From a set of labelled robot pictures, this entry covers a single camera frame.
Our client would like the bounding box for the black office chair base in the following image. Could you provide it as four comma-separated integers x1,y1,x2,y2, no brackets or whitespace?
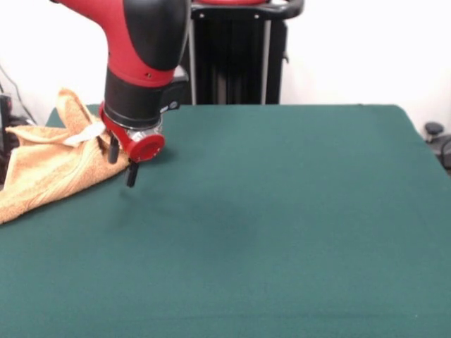
424,121,451,166

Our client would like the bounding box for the dark green table cloth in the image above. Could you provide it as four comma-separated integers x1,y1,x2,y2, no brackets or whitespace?
0,104,451,338

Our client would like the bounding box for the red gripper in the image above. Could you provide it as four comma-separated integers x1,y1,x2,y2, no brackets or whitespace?
97,101,166,189

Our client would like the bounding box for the black electrical box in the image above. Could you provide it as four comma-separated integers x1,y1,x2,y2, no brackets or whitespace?
0,94,14,156

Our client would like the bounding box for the orange terry towel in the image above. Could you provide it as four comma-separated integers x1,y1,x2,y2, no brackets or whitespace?
0,87,132,225

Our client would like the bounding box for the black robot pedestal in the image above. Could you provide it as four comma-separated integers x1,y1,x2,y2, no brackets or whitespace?
178,0,304,106

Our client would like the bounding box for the black cable bundle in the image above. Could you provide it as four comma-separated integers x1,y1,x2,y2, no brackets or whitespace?
0,63,42,184

